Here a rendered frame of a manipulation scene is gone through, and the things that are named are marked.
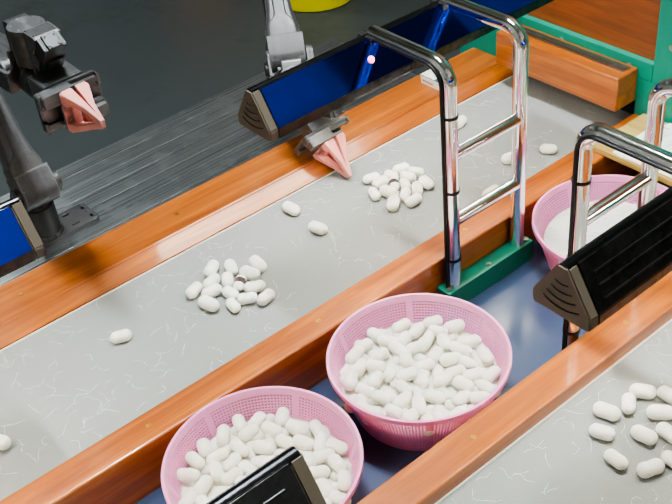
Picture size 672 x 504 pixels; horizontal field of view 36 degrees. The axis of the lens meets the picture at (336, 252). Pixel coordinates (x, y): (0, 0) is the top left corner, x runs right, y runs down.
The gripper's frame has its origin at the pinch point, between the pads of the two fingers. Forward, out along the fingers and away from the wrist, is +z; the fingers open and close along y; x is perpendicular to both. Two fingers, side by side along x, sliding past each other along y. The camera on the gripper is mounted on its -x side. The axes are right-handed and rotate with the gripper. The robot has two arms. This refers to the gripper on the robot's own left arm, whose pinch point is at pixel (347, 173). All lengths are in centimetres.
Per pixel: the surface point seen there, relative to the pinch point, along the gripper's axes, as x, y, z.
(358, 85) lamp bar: -36.9, -11.9, -5.0
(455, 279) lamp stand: -21.1, -6.6, 26.8
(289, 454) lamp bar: -76, -65, 30
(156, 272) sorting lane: 2.6, -40.1, -1.8
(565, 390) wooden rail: -43, -16, 47
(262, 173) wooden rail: 5.9, -11.6, -8.6
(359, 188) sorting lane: -1.6, -0.5, 3.8
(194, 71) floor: 181, 75, -90
